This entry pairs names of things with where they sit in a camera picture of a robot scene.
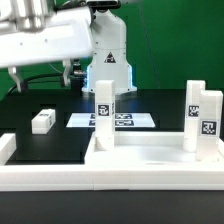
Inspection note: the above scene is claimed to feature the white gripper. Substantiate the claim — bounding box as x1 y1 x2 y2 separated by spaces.
0 7 93 92

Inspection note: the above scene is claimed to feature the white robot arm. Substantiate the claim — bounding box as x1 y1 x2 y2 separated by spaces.
0 0 139 94

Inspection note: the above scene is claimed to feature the fiducial marker sheet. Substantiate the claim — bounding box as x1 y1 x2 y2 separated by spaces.
65 112 156 128

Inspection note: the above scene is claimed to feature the white U-shaped fence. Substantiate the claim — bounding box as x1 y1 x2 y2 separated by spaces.
0 134 224 191

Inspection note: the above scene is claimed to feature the white desk top panel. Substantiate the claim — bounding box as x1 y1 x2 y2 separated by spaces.
84 130 224 166

